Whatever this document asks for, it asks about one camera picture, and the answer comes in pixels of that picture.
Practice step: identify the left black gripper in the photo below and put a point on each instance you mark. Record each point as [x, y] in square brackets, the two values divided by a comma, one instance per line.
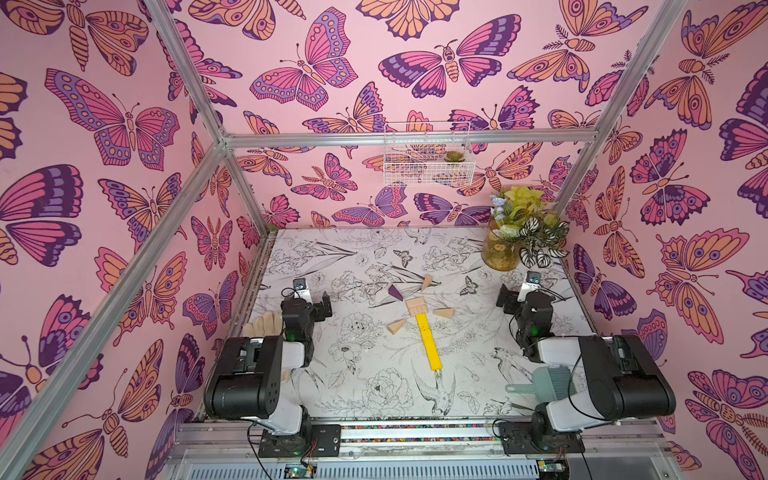
[318, 314]

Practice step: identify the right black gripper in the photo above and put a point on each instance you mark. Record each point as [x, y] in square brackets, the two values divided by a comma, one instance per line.
[510, 301]

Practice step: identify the wooden triangle block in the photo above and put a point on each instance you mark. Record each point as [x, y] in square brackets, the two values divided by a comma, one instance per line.
[428, 280]
[447, 313]
[396, 326]

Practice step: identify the purple triangular block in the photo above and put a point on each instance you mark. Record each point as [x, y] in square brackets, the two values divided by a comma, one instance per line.
[395, 293]

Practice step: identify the long yellow block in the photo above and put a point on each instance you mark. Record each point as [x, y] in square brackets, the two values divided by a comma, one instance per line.
[432, 354]

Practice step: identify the natural wooden rectangular block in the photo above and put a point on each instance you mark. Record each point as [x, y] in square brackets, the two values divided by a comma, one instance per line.
[416, 302]

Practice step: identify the short yellow block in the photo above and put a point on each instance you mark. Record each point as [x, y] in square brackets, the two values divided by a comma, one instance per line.
[424, 327]

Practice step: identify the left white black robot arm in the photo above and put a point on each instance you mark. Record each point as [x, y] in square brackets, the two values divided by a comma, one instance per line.
[246, 381]

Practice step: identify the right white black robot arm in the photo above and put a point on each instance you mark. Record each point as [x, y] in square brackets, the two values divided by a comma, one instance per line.
[609, 379]

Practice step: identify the beige work glove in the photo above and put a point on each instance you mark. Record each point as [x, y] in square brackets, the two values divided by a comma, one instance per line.
[270, 323]

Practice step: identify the potted plant amber vase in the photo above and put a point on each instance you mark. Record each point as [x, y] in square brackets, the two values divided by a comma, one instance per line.
[524, 229]

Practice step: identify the teal dustpan brush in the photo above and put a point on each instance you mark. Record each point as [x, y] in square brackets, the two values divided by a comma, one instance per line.
[548, 384]

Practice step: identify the small succulent in basket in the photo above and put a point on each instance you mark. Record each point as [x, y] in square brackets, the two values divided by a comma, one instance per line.
[454, 156]

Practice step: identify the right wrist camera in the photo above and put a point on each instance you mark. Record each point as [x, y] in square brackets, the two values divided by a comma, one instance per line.
[532, 282]

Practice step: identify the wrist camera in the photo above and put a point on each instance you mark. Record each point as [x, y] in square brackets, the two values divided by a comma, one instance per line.
[301, 290]
[532, 282]

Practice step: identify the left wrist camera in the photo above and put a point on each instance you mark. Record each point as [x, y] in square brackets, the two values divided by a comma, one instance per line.
[301, 290]

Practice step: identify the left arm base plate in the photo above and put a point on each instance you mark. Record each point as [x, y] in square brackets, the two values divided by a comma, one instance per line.
[300, 441]

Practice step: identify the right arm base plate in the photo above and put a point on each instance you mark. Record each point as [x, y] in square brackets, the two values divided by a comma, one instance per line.
[526, 438]

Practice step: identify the front aluminium rail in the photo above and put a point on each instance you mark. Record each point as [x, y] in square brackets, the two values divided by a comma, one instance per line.
[470, 448]

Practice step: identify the aluminium frame structure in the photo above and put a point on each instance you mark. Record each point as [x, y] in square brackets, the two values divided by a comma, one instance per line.
[39, 419]

